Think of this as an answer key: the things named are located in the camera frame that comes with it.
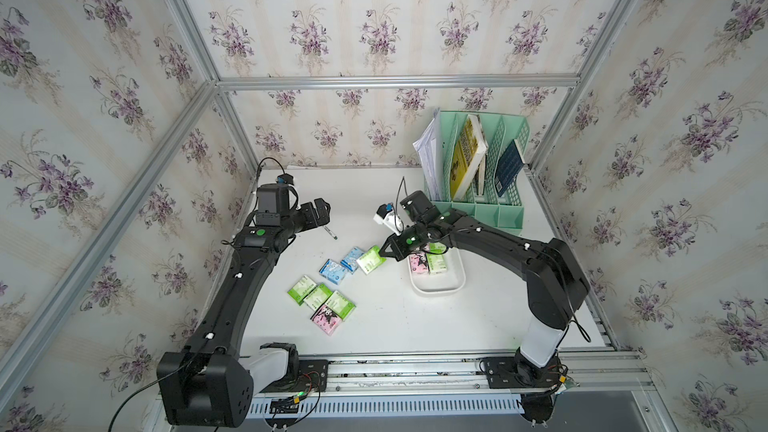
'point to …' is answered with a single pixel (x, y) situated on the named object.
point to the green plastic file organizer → (505, 212)
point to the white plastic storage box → (440, 284)
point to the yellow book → (469, 153)
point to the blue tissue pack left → (332, 271)
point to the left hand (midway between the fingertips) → (318, 209)
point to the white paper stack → (429, 151)
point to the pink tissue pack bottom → (326, 319)
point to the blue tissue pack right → (349, 261)
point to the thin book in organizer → (482, 176)
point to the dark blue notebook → (509, 167)
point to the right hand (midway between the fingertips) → (382, 255)
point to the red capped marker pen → (330, 233)
